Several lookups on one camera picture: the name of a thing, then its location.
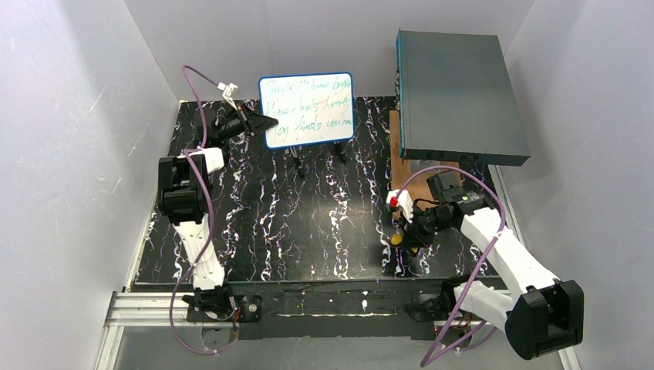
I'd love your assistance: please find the yellow bone shaped eraser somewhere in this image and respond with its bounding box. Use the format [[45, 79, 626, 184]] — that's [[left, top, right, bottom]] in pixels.
[[390, 233, 403, 247]]

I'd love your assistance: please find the blue framed whiteboard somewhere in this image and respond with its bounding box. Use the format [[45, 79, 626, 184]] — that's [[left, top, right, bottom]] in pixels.
[[258, 72, 355, 150]]

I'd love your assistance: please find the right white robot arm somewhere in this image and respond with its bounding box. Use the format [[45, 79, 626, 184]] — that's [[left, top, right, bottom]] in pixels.
[[386, 165, 585, 360]]

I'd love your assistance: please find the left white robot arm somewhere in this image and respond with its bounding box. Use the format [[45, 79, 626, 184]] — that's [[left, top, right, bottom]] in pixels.
[[157, 103, 279, 321]]

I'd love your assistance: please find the wooden board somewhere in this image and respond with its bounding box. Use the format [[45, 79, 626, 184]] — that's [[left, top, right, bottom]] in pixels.
[[389, 109, 468, 225]]

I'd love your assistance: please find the dark grey metal box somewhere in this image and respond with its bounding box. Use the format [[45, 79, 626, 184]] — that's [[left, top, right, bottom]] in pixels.
[[396, 30, 531, 167]]

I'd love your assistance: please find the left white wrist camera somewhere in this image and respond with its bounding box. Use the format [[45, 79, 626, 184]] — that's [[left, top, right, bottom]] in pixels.
[[216, 82, 238, 100]]

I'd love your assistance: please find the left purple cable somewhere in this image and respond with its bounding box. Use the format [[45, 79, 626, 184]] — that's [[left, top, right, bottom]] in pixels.
[[168, 65, 241, 356]]

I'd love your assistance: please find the purple cable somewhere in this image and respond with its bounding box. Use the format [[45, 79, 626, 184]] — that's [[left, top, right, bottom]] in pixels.
[[168, 65, 241, 356], [393, 164, 507, 368]]

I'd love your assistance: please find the wire whiteboard stand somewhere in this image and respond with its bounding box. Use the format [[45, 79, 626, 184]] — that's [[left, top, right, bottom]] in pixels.
[[288, 141, 348, 179]]

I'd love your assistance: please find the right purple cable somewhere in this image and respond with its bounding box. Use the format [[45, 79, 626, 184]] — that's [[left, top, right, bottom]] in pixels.
[[393, 164, 507, 368]]

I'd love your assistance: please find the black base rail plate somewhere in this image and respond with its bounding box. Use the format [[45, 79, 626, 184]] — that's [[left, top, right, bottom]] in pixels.
[[186, 277, 491, 341]]

